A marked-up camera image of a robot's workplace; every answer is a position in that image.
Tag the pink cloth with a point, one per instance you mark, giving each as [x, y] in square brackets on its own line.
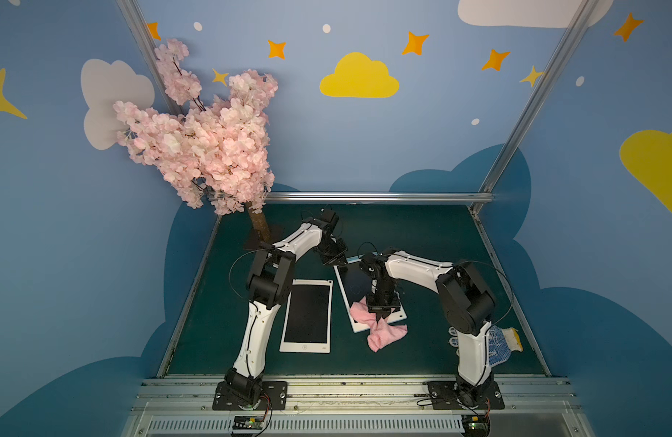
[381, 333]

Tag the rusty brown tree trunk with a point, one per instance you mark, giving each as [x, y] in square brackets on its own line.
[259, 222]

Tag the right table edge rail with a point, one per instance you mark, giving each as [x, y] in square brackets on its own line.
[517, 310]

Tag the right circuit board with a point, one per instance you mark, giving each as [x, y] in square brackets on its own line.
[476, 426]

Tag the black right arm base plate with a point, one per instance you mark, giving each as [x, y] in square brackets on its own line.
[453, 395]

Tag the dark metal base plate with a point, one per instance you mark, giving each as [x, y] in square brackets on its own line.
[254, 241]

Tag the front aluminium rail bed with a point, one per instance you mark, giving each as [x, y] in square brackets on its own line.
[351, 405]

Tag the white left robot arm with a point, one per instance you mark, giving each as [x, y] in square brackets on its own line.
[269, 284]

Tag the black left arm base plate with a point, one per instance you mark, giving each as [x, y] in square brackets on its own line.
[255, 397]

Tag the pink cherry blossom tree crown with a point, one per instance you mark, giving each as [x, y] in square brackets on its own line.
[214, 153]

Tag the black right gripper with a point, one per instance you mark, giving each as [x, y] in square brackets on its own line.
[381, 305]

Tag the table edge rail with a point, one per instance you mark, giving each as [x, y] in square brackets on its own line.
[517, 310]
[171, 349]

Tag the left green circuit board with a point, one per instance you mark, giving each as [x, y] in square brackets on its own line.
[247, 424]

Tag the right rear aluminium post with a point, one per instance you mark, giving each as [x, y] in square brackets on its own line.
[566, 47]

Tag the aluminium post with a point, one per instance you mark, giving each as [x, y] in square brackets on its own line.
[137, 24]
[566, 47]

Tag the blue dotted work glove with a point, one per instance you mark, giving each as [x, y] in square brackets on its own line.
[491, 347]

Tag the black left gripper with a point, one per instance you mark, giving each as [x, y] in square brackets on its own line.
[336, 256]

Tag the left table edge rail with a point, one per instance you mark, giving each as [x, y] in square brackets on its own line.
[171, 349]

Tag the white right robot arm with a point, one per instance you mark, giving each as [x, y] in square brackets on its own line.
[467, 302]

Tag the left rear aluminium post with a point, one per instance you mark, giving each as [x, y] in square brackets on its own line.
[137, 24]

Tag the rear aluminium frame rail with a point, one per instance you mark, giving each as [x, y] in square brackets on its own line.
[378, 197]

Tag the blue-edged white drawing tablet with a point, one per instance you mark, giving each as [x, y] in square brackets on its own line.
[355, 286]

